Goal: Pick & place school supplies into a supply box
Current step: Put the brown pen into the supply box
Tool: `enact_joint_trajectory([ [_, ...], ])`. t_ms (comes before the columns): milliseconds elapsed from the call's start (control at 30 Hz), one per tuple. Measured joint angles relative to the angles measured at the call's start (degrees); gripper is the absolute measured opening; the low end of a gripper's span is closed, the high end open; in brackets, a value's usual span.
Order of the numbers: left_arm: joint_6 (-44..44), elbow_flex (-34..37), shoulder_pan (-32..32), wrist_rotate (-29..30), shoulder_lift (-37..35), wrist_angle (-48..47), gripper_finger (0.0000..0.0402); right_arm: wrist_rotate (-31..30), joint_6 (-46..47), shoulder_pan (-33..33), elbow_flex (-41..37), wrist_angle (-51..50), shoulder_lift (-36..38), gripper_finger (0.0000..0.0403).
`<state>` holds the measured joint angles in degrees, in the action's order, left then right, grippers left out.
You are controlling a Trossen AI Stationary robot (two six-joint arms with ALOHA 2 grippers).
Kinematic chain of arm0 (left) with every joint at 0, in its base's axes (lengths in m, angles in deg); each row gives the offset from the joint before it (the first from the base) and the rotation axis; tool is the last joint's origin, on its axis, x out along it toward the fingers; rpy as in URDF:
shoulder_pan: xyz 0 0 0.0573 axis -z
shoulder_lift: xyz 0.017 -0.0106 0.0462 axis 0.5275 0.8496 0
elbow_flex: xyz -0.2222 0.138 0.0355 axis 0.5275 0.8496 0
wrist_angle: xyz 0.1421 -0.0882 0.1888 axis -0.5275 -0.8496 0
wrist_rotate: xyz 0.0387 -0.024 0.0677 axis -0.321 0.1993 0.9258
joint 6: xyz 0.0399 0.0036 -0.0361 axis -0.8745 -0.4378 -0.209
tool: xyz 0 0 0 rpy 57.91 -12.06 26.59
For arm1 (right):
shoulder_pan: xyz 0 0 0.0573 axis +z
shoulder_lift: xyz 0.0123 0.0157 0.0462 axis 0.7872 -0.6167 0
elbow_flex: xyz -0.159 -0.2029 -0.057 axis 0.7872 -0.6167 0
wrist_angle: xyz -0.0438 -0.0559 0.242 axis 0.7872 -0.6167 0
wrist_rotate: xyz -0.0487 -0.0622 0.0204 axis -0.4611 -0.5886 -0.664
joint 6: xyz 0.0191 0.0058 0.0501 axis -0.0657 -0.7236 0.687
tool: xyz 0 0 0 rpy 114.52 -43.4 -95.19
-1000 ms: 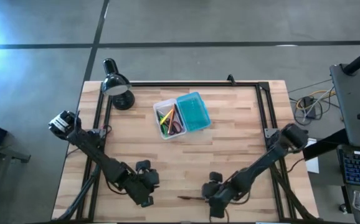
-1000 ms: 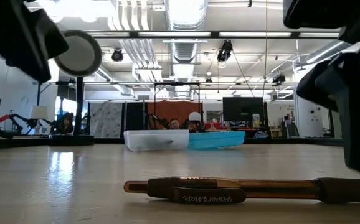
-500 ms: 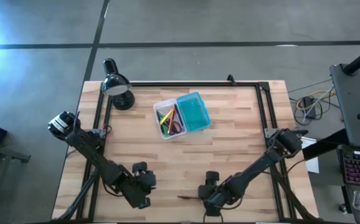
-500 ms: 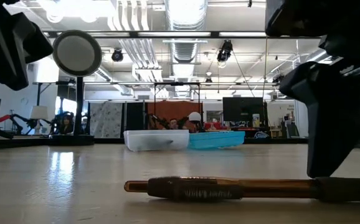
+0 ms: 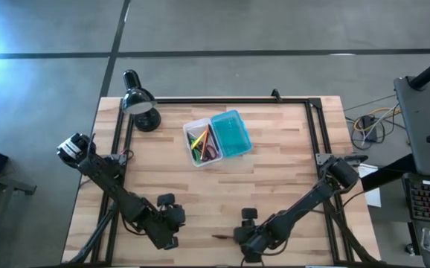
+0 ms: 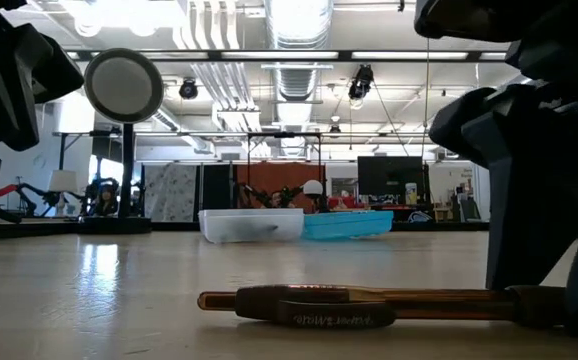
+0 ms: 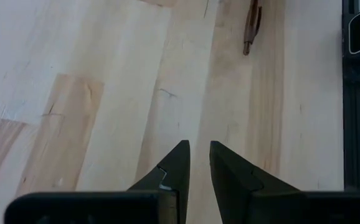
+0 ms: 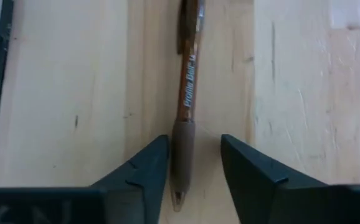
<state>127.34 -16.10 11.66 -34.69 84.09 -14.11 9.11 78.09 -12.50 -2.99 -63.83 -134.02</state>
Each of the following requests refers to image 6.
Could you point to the white round lamp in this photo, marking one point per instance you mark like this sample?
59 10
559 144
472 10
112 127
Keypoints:
313 187

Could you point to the white shade table lamp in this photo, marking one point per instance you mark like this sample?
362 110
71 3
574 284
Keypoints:
63 181

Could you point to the black metal stand frame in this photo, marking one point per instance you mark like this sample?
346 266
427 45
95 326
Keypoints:
284 135

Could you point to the black partition panel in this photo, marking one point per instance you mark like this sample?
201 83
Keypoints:
216 185

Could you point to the black aluminium table frame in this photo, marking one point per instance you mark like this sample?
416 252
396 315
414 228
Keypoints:
19 230

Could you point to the person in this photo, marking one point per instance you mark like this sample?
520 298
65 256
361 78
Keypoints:
105 200
275 199

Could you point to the black overhead crossbar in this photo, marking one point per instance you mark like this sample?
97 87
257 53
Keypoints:
279 55

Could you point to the black desk lamp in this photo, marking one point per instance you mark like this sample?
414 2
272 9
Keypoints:
124 85

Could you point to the teal plastic box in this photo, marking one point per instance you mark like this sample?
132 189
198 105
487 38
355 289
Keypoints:
344 225

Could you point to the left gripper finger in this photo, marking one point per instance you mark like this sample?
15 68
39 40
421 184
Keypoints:
56 70
4 85

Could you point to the black monitor screen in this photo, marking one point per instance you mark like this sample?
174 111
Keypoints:
390 175

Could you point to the silver ceiling air duct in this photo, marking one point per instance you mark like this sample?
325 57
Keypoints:
299 30

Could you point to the orange-brown partition wall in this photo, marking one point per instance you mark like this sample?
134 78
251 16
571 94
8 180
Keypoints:
264 175

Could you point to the brown Paper Mate pen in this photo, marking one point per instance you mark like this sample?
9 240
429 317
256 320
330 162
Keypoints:
329 312

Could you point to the patterned grey partition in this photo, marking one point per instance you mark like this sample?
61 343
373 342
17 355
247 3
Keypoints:
169 192

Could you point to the clear plastic supply box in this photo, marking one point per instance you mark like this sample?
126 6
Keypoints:
249 227

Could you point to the black ceiling spotlight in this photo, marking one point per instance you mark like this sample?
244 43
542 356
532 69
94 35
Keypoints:
188 90
361 82

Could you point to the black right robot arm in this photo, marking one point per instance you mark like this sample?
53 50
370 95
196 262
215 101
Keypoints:
469 17

